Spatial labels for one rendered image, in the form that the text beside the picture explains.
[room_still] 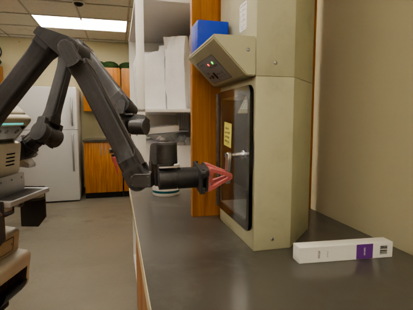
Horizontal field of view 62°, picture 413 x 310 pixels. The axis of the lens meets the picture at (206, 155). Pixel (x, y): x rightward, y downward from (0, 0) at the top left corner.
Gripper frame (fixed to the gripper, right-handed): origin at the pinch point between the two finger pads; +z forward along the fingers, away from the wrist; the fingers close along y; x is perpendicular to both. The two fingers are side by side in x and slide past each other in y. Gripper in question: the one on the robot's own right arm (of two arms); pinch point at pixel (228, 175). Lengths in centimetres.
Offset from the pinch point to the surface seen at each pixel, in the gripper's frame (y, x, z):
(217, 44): 0.4, -34.8, -4.3
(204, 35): 20.9, -38.2, -2.8
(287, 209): -7.5, 8.2, 15.3
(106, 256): 218, 151, -46
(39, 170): 464, 139, -153
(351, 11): 23, -48, 49
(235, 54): -0.9, -32.6, -0.1
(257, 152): -5.0, -7.7, 6.1
